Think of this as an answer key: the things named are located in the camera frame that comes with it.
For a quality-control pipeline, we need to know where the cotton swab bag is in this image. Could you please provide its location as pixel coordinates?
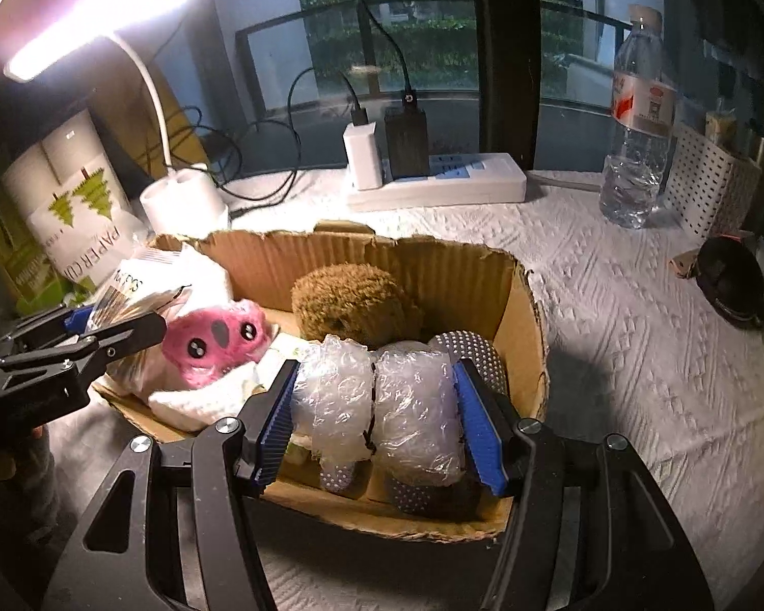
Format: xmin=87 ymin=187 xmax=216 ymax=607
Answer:
xmin=87 ymin=248 xmax=192 ymax=332

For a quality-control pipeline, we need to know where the pink plush toy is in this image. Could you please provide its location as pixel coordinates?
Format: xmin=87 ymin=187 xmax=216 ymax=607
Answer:
xmin=161 ymin=299 xmax=274 ymax=389

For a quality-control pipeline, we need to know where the white waffle towel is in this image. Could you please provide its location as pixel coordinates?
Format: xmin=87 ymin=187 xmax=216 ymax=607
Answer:
xmin=149 ymin=332 xmax=313 ymax=433

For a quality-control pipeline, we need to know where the grey dotted glove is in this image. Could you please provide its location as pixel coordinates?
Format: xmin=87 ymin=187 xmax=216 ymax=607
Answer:
xmin=295 ymin=329 xmax=508 ymax=521

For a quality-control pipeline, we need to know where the bubble wrap roll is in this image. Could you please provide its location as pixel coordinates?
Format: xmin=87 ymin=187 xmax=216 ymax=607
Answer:
xmin=291 ymin=335 xmax=465 ymax=487

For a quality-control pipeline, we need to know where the brown fuzzy plush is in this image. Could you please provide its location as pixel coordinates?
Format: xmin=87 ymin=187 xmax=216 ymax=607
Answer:
xmin=291 ymin=263 xmax=423 ymax=349

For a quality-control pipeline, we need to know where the paper cup package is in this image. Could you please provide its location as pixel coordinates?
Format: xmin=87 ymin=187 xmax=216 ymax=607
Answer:
xmin=1 ymin=110 xmax=147 ymax=292

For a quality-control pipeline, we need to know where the white desk lamp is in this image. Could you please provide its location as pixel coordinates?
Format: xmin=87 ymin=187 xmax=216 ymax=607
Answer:
xmin=2 ymin=0 xmax=232 ymax=239

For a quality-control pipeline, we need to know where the white embossed tablecloth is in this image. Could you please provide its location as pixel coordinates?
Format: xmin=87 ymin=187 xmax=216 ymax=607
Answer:
xmin=252 ymin=173 xmax=764 ymax=609

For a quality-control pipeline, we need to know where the brown cardboard box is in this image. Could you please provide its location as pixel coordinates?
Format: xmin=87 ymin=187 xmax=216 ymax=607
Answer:
xmin=92 ymin=219 xmax=551 ymax=545

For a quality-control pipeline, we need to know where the small black object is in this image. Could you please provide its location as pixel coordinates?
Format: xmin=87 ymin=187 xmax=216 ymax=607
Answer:
xmin=668 ymin=235 xmax=764 ymax=331

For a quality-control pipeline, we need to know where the white charger adapter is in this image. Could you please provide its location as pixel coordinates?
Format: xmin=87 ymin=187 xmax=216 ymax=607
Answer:
xmin=343 ymin=123 xmax=384 ymax=190

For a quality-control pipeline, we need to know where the clear water bottle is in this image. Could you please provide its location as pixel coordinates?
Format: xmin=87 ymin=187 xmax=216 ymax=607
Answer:
xmin=599 ymin=4 xmax=677 ymax=229

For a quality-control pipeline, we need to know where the white perforated organizer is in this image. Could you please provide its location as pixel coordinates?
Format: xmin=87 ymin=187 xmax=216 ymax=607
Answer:
xmin=664 ymin=123 xmax=760 ymax=240

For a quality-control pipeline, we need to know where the white power strip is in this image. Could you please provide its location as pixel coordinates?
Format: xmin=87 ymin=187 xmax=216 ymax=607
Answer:
xmin=347 ymin=153 xmax=527 ymax=211

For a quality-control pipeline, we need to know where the black charger adapter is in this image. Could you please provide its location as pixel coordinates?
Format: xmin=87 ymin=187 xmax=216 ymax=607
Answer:
xmin=384 ymin=90 xmax=430 ymax=179

